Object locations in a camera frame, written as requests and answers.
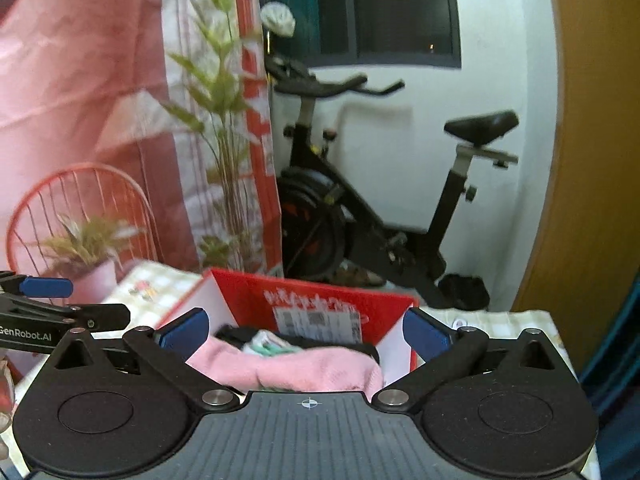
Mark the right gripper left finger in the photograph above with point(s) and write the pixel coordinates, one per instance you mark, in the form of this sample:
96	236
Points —
166	350

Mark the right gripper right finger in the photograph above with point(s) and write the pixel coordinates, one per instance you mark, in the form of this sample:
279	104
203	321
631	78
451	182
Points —
448	355

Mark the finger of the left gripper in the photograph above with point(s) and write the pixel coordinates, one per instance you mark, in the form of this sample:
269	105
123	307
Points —
92	317
46	287

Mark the pink waffle cloth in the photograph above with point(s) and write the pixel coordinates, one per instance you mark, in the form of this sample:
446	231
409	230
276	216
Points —
327	369

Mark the red strawberry cardboard box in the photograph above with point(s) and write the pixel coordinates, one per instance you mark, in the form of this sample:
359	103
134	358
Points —
322	312

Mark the wooden door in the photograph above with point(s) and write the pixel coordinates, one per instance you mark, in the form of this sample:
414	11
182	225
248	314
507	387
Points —
586	252

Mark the teal curtain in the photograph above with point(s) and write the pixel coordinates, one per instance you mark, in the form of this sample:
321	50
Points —
611	381

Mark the black exercise bike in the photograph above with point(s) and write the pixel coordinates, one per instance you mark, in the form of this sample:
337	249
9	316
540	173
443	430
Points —
369	174

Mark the red printed backdrop cloth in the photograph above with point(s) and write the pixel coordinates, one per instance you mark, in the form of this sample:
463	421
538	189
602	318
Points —
135	130

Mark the dark window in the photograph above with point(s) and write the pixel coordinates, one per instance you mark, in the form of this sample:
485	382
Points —
372	32

